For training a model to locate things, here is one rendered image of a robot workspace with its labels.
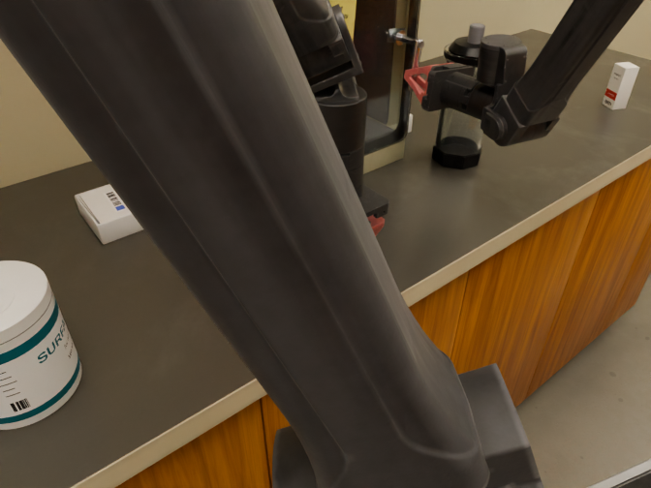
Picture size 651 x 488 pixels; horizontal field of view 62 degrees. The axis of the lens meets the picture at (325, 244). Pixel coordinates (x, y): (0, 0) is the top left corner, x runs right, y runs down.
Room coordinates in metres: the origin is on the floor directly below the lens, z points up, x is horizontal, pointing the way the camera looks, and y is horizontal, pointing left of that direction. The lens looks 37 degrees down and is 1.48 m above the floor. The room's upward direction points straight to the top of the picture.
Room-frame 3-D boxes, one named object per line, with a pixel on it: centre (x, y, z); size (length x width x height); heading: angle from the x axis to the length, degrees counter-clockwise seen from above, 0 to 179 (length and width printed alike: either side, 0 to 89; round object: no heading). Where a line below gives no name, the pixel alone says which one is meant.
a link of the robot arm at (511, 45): (0.77, -0.26, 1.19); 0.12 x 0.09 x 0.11; 19
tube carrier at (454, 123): (1.02, -0.28, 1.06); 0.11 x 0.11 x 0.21
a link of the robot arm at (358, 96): (0.48, -0.01, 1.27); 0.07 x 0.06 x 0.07; 4
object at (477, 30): (1.02, -0.28, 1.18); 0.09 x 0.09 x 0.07
